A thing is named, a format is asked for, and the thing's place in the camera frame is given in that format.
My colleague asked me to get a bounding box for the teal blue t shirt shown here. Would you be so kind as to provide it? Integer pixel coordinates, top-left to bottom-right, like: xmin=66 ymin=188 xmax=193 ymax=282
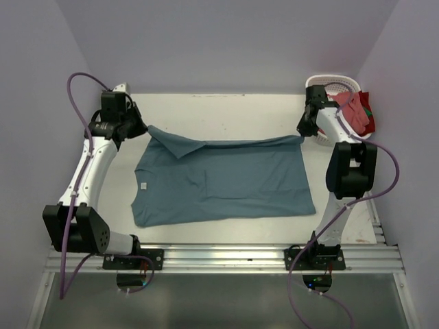
xmin=131 ymin=126 xmax=316 ymax=228

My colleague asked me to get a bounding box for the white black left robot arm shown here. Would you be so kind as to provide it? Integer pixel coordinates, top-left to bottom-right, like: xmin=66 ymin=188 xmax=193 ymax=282
xmin=43 ymin=83 xmax=147 ymax=269

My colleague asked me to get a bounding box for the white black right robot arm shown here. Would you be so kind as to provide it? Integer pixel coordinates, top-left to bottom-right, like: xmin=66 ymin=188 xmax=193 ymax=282
xmin=295 ymin=83 xmax=377 ymax=269

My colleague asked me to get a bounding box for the white perforated laundry basket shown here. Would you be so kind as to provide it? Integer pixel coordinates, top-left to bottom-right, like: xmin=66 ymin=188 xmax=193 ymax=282
xmin=305 ymin=74 xmax=373 ymax=139

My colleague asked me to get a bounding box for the pink t shirt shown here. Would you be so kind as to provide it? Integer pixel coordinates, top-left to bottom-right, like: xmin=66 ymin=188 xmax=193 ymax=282
xmin=331 ymin=91 xmax=370 ymax=136

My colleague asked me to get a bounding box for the red green patterned cloth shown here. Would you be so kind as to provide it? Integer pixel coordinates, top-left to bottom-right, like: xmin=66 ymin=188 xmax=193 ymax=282
xmin=359 ymin=91 xmax=376 ymax=137

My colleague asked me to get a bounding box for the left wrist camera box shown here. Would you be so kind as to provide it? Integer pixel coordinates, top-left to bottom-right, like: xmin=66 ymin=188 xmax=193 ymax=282
xmin=112 ymin=82 xmax=131 ymax=96

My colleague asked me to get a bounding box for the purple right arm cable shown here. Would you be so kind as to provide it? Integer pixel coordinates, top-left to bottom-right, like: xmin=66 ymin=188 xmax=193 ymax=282
xmin=286 ymin=81 xmax=401 ymax=329

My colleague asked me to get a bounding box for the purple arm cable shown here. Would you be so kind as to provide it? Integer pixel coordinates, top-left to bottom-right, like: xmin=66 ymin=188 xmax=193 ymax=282
xmin=58 ymin=71 xmax=156 ymax=300
xmin=286 ymin=81 xmax=401 ymax=329

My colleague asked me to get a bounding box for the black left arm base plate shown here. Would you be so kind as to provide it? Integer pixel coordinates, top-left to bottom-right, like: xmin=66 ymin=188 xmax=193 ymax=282
xmin=102 ymin=248 xmax=165 ymax=271

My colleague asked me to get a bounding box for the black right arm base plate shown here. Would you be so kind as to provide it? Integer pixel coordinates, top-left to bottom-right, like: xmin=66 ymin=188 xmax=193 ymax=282
xmin=293 ymin=245 xmax=346 ymax=271

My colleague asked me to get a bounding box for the aluminium table edge rail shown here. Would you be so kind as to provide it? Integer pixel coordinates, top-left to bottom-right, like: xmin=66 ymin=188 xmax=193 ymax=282
xmin=43 ymin=243 xmax=405 ymax=273

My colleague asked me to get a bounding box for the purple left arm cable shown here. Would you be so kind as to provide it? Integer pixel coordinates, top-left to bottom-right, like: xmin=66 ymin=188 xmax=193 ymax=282
xmin=58 ymin=71 xmax=156 ymax=300

